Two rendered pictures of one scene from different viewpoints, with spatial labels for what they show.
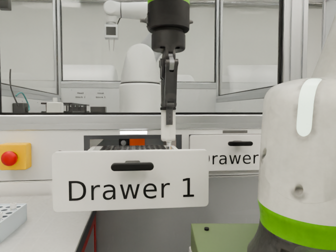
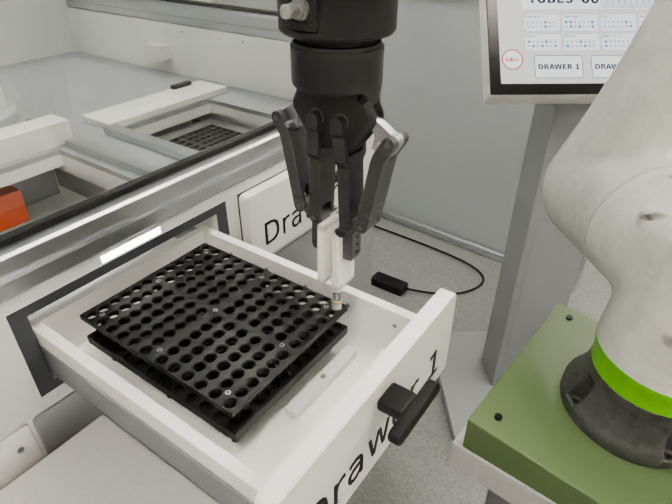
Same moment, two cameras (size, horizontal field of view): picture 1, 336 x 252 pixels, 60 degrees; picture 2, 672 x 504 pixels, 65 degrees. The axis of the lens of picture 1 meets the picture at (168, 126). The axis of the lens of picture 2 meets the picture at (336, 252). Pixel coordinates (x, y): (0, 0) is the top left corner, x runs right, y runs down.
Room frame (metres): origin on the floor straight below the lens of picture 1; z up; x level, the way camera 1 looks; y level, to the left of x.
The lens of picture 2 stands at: (0.36, 0.33, 1.26)
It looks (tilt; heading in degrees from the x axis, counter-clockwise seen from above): 33 degrees down; 312
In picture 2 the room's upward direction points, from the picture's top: straight up
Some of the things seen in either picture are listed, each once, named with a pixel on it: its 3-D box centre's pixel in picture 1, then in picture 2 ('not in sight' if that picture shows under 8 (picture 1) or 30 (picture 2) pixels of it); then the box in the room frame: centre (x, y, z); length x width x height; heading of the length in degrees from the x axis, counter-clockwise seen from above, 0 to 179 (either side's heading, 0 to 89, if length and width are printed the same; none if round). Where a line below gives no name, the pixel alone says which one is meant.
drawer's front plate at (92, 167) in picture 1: (132, 179); (374, 414); (0.55, 0.07, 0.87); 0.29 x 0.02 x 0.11; 96
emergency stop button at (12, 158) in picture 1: (10, 158); not in sight; (0.78, 0.42, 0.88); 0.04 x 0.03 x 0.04; 96
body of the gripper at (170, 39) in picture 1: (168, 54); (336, 94); (0.65, 0.00, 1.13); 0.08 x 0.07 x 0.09; 7
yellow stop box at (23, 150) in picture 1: (15, 156); not in sight; (0.81, 0.43, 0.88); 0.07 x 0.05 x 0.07; 96
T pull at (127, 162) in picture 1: (132, 165); (402, 404); (0.52, 0.06, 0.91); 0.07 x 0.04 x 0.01; 96
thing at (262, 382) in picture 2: not in sight; (289, 351); (0.64, 0.08, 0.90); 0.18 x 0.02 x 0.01; 96
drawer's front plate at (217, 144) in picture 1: (235, 152); (308, 193); (0.90, -0.21, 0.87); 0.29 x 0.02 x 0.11; 96
